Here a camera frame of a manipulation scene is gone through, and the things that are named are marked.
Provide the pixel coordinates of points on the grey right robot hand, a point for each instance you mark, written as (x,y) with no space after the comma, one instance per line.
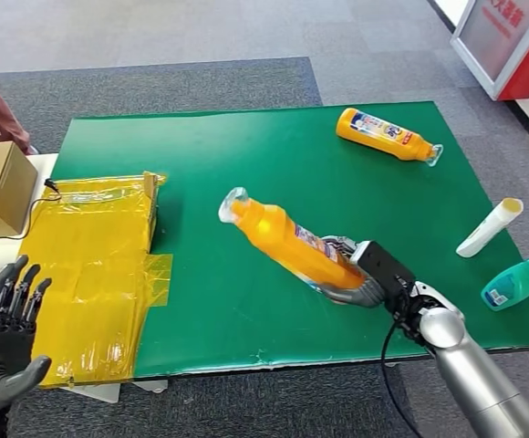
(360,296)

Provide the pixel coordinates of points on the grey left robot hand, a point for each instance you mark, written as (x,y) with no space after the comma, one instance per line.
(0,362)

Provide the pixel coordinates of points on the orange Tide detergent bottle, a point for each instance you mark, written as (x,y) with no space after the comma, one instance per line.
(373,133)
(282,239)

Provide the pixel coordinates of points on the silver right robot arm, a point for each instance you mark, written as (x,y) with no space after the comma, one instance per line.
(474,375)

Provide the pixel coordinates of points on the white tube bottle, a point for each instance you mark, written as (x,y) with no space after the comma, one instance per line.
(488,230)

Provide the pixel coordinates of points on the teal plastic bottle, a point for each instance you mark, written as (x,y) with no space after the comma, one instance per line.
(515,284)

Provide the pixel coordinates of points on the yellow tape-wrapped flat box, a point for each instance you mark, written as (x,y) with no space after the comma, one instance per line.
(91,272)

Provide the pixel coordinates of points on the brown cardboard box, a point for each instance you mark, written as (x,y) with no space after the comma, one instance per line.
(0,181)

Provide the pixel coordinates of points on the green table mat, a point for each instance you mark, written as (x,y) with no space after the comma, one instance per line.
(246,151)

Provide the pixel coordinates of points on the red white display stand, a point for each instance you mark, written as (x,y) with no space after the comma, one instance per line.
(506,36)

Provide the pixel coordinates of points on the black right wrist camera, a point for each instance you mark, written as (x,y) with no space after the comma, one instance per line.
(379,266)

